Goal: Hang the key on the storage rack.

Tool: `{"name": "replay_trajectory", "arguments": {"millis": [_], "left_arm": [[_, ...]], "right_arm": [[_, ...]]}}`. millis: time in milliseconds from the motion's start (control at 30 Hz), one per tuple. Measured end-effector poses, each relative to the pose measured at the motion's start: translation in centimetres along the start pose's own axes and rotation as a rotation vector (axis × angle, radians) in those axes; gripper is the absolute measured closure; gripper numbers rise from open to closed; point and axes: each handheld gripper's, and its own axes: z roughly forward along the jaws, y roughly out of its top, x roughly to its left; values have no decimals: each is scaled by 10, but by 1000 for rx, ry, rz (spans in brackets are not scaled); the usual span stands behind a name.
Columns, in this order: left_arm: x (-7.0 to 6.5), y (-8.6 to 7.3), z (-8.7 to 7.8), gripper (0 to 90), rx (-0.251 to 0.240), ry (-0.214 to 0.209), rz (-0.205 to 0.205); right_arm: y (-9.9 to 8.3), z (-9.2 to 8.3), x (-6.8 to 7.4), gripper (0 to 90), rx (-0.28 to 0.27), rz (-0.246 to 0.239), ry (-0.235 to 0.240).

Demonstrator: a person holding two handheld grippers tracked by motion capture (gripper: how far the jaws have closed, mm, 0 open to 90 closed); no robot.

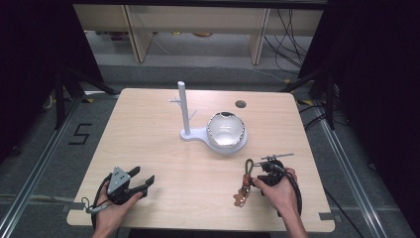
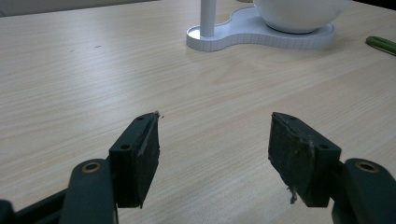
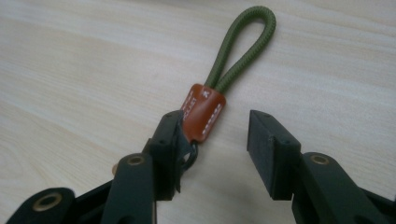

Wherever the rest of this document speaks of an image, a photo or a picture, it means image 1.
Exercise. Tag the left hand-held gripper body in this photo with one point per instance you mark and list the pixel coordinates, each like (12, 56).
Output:
(118, 181)

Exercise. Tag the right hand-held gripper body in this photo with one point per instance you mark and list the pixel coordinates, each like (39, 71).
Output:
(272, 172)

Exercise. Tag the person's right hand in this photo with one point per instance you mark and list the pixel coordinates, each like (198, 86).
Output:
(280, 195)

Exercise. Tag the person's left hand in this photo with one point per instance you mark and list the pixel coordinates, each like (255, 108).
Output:
(111, 211)

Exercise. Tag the silver glass bowl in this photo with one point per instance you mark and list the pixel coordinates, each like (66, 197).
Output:
(226, 129)

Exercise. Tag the white jewelry stand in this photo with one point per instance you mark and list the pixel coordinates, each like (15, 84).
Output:
(198, 132)

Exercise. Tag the gray tape strip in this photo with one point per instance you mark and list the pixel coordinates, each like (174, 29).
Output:
(330, 216)

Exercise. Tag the dark round table grommet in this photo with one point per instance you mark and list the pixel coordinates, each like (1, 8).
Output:
(240, 104)

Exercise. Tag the black tripod stand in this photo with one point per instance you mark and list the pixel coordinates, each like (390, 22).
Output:
(327, 92)
(69, 86)

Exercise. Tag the black curtain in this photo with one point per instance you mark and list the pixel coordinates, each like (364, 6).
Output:
(379, 82)
(36, 59)

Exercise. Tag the light wooden cabinet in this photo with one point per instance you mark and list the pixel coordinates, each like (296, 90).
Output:
(198, 20)

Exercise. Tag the aluminium floor rail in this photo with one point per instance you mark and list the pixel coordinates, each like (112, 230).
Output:
(350, 172)
(43, 155)

